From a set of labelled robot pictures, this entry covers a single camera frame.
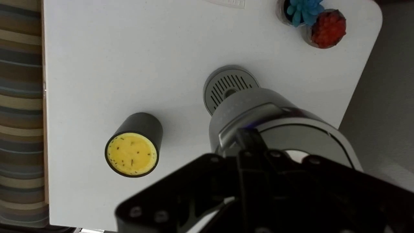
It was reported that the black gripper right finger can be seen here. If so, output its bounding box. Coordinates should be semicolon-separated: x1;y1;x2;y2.
260;151;414;233

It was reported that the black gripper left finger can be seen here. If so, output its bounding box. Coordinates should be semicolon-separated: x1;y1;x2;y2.
115;155;238;233

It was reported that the grey coffee maker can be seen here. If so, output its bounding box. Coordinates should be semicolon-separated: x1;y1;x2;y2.
203;65;362;171

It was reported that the dark jar yellow candle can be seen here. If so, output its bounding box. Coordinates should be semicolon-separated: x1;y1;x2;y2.
104;113;163;178

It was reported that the striped sofa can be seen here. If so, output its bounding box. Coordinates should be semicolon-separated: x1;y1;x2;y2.
0;0;47;228

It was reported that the white table top board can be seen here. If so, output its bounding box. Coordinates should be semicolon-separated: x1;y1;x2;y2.
42;0;383;231

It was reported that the small pot red succulent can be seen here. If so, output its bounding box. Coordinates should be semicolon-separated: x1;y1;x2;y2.
309;10;346;50

